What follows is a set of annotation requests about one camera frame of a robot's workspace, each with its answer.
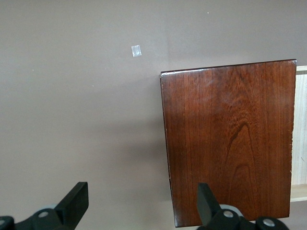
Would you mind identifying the dark brown wooden cabinet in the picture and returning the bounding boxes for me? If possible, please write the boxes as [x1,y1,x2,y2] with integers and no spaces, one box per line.
[160,59,298,228]

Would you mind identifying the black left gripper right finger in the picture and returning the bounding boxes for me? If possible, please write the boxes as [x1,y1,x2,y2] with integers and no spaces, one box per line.
[196,183,290,230]

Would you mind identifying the small clear tape patch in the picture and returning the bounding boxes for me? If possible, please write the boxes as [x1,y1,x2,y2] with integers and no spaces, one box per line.
[131,45,142,58]

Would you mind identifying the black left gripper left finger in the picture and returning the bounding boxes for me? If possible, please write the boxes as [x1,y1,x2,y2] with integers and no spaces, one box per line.
[0,182,89,230]

